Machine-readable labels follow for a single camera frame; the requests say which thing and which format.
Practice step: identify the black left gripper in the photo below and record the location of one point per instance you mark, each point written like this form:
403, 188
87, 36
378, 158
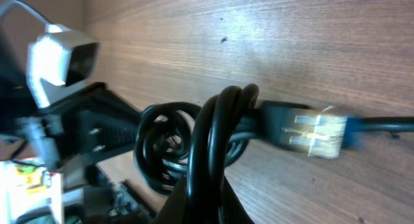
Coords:
94, 122

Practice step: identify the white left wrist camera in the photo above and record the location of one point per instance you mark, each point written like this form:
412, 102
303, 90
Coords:
58, 63

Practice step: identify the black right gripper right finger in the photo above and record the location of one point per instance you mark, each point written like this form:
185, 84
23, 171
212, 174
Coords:
233, 210

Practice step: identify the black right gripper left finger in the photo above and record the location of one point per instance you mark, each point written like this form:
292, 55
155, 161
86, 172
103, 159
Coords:
175, 209

